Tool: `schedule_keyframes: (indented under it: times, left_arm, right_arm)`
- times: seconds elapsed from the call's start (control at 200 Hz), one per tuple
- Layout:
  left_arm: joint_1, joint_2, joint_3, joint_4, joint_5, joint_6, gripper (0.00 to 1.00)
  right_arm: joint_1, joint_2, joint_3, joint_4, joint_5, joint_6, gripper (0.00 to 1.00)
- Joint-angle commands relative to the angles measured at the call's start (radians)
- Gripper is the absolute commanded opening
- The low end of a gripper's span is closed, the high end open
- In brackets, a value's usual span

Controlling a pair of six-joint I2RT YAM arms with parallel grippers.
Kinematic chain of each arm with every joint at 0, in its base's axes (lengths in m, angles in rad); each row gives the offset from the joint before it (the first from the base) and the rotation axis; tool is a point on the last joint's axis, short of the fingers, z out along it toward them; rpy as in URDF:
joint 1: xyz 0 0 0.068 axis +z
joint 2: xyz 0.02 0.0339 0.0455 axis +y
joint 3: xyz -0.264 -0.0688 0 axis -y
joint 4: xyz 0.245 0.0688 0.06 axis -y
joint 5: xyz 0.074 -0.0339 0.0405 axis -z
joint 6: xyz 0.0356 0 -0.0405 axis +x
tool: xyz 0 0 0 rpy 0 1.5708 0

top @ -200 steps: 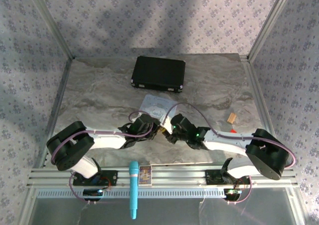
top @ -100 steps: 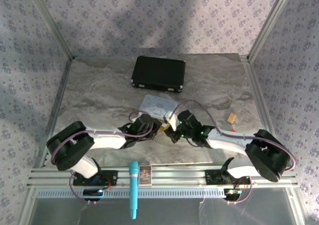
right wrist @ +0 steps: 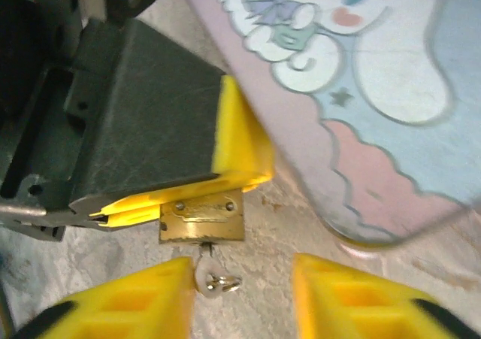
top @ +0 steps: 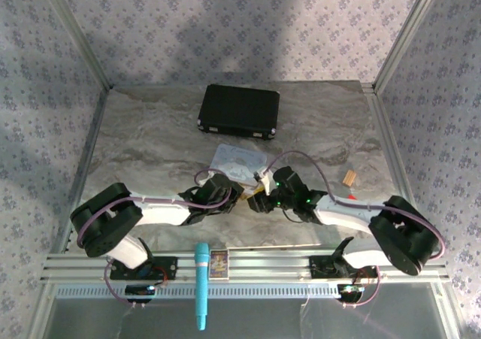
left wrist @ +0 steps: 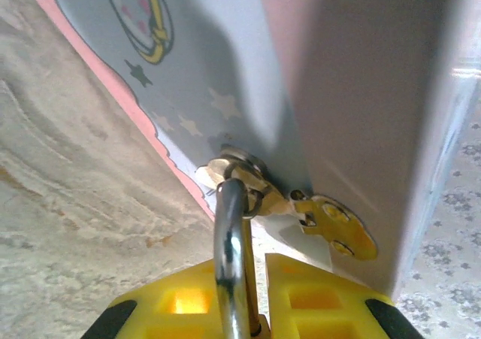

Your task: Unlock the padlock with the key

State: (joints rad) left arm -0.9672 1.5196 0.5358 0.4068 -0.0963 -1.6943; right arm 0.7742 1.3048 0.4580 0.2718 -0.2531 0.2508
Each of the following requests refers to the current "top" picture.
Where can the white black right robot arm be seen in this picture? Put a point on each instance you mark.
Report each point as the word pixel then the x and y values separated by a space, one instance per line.
pixel 345 213

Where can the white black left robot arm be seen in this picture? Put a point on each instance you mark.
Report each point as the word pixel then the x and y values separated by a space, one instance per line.
pixel 161 211

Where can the small wooden block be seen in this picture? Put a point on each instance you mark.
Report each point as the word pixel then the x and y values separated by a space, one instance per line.
pixel 349 177

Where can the small playing card box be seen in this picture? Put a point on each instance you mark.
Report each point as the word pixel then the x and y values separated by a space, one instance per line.
pixel 219 264

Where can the aluminium mounting beam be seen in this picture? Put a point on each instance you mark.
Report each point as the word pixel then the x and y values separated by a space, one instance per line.
pixel 263 264

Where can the turquoise pen-shaped tool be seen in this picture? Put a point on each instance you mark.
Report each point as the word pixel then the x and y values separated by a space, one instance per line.
pixel 201 279

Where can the black hard case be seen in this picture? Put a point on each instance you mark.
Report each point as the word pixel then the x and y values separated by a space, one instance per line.
pixel 238 108

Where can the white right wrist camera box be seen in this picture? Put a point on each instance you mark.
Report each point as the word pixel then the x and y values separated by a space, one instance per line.
pixel 266 182

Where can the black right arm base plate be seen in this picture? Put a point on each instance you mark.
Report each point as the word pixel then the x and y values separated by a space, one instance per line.
pixel 323 267

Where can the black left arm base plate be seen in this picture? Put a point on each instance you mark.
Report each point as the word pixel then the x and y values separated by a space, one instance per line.
pixel 165 267

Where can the aluminium side frame rail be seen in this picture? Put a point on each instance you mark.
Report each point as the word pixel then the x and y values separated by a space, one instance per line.
pixel 387 140
pixel 84 166

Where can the aluminium corner frame post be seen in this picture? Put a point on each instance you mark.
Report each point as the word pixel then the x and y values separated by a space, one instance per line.
pixel 79 38
pixel 409 34

